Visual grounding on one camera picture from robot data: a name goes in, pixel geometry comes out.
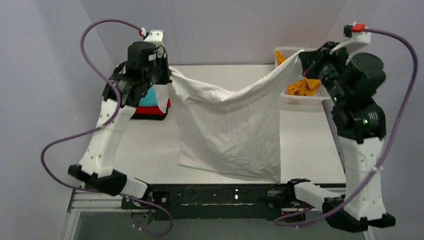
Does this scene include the purple cable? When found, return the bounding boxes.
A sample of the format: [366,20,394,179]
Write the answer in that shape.
[273,28,419,228]
[40,18,174,238]

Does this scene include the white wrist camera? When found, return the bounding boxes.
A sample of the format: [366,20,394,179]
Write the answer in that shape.
[329,22,371,55]
[138,27,166,51]

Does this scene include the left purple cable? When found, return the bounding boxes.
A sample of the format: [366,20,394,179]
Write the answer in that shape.
[40,18,174,238]

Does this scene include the folded red t shirt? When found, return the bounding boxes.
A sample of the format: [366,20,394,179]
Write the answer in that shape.
[134,99,171,114]

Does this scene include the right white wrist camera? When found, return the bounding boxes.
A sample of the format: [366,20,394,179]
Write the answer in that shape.
[329,22,371,55]

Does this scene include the orange t shirt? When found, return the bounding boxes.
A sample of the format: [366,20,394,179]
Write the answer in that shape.
[274,50,322,97]

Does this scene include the white plastic basket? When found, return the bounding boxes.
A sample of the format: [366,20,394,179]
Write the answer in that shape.
[274,46,330,105]

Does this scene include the folded black t shirt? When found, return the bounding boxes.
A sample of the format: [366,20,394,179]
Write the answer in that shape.
[131,112,168,121]

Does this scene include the aluminium frame rail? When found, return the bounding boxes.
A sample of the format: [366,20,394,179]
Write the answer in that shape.
[61,190,125,240]

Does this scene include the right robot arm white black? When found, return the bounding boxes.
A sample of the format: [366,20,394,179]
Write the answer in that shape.
[287,41,396,233]

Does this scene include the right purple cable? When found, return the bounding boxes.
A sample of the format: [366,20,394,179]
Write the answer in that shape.
[273,28,419,228]

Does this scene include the folded cyan t shirt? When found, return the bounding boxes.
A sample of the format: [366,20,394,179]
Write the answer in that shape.
[138,87,158,107]

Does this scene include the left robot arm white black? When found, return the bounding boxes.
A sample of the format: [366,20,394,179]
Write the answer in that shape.
[67,41,171,199]

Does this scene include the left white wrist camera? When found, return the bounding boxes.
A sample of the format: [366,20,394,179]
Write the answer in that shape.
[138,27,166,51]

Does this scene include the white t shirt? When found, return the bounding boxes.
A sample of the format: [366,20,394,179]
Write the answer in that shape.
[153,52,302,183]

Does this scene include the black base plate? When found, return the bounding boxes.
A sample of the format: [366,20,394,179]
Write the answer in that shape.
[119,183,319,223]

